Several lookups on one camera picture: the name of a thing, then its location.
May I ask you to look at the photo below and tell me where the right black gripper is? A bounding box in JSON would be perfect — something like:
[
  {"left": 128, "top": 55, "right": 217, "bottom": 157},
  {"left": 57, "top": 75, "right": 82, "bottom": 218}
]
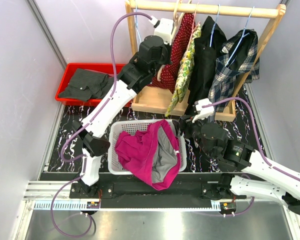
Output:
[{"left": 171, "top": 111, "right": 214, "bottom": 158}]

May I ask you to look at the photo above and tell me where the magenta skirt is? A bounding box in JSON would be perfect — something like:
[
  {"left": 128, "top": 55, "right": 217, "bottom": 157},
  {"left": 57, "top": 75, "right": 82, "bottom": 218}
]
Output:
[{"left": 114, "top": 119, "right": 181, "bottom": 191}]

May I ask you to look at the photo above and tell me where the red polka dot skirt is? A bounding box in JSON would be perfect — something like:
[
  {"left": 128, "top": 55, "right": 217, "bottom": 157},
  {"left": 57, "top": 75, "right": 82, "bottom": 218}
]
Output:
[{"left": 148, "top": 13, "right": 195, "bottom": 93}]

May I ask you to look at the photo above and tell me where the lemon print skirt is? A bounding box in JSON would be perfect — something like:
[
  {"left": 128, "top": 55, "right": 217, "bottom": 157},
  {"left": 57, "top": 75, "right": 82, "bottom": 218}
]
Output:
[{"left": 165, "top": 22, "right": 202, "bottom": 117}]

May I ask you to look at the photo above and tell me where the pink wire hanger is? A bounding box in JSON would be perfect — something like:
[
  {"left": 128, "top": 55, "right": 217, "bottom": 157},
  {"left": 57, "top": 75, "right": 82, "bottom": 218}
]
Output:
[{"left": 186, "top": 2, "right": 199, "bottom": 51}]

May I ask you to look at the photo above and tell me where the light blue wire hanger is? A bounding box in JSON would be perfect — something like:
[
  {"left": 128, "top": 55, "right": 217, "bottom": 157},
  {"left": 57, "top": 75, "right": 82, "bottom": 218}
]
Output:
[{"left": 134, "top": 15, "right": 142, "bottom": 44}]

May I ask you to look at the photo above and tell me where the wooden hanger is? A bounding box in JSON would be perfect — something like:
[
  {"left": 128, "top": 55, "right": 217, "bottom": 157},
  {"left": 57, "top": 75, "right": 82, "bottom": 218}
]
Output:
[{"left": 156, "top": 0, "right": 192, "bottom": 82}]

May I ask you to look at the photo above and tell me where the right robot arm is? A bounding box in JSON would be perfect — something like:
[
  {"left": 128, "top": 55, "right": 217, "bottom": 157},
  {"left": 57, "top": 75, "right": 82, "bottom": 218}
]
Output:
[{"left": 172, "top": 115, "right": 300, "bottom": 215}]

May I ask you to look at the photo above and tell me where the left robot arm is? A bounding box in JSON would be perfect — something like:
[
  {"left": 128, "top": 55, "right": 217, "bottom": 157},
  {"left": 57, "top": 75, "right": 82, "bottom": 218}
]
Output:
[{"left": 73, "top": 35, "right": 172, "bottom": 198}]

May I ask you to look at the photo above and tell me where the plaid skirt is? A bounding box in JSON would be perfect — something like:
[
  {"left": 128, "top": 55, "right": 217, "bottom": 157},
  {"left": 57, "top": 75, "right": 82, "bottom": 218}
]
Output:
[{"left": 208, "top": 29, "right": 260, "bottom": 103}]

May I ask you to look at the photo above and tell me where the black skirt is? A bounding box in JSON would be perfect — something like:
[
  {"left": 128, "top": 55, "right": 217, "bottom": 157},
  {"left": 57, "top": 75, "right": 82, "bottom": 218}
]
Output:
[{"left": 185, "top": 16, "right": 227, "bottom": 115}]

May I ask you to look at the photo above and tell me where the blue hanger of black skirt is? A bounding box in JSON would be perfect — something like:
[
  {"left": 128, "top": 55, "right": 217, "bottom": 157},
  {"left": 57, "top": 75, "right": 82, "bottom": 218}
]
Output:
[{"left": 209, "top": 4, "right": 221, "bottom": 48}]

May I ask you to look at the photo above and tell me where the blue hanger of plaid skirt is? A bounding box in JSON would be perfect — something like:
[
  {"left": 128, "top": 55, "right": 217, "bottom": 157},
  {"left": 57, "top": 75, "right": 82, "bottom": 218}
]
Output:
[{"left": 225, "top": 6, "right": 255, "bottom": 67}]

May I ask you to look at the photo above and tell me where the wooden clothes rack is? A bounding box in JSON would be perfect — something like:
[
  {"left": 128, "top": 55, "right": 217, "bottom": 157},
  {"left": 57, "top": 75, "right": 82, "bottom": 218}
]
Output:
[{"left": 125, "top": 0, "right": 286, "bottom": 122}]

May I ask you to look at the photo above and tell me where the white plastic basket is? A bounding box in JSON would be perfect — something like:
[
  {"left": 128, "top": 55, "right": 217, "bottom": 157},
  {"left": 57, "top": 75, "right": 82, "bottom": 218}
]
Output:
[{"left": 107, "top": 119, "right": 187, "bottom": 175}]

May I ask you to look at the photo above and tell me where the red plastic bin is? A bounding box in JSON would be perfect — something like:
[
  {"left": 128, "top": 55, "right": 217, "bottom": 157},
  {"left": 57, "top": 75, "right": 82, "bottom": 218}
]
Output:
[{"left": 54, "top": 62, "right": 133, "bottom": 108}]

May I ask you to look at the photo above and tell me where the dark grey garment in bin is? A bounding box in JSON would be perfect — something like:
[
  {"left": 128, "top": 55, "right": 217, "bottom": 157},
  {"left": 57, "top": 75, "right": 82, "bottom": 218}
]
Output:
[{"left": 57, "top": 68, "right": 114, "bottom": 102}]

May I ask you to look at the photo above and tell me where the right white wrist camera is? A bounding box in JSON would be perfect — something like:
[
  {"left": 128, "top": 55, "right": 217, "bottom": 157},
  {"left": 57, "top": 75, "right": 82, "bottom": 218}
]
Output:
[{"left": 192, "top": 98, "right": 215, "bottom": 123}]

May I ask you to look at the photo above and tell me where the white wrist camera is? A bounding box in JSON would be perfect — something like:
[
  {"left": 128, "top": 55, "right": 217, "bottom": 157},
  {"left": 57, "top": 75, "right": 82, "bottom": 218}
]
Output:
[
  {"left": 192, "top": 98, "right": 215, "bottom": 123},
  {"left": 149, "top": 15, "right": 174, "bottom": 45}
]

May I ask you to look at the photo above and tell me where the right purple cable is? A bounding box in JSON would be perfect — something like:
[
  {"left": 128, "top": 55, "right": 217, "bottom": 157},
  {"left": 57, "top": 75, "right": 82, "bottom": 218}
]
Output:
[{"left": 201, "top": 97, "right": 300, "bottom": 217}]

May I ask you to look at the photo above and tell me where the purple cable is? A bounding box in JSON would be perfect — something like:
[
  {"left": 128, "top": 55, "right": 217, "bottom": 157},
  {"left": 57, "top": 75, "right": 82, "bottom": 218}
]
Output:
[
  {"left": 50, "top": 12, "right": 159, "bottom": 238},
  {"left": 201, "top": 97, "right": 300, "bottom": 217}
]

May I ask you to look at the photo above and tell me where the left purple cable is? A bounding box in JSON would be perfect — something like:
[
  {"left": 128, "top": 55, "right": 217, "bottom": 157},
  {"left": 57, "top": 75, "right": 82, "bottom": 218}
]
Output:
[{"left": 50, "top": 12, "right": 159, "bottom": 238}]

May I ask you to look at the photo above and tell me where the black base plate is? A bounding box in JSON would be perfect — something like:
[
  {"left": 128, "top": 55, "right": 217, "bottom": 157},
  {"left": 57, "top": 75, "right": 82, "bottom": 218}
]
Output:
[{"left": 38, "top": 171, "right": 269, "bottom": 209}]

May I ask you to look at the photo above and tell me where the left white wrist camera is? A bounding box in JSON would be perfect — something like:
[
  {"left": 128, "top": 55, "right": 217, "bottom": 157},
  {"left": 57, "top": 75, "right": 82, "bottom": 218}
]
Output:
[{"left": 149, "top": 15, "right": 174, "bottom": 45}]

